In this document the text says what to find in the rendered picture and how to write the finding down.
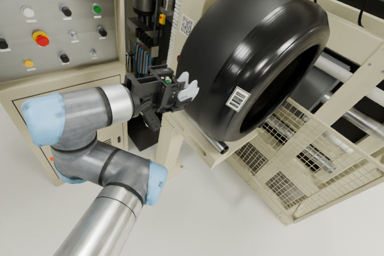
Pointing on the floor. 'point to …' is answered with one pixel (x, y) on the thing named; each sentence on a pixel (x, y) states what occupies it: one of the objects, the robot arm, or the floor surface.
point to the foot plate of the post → (171, 167)
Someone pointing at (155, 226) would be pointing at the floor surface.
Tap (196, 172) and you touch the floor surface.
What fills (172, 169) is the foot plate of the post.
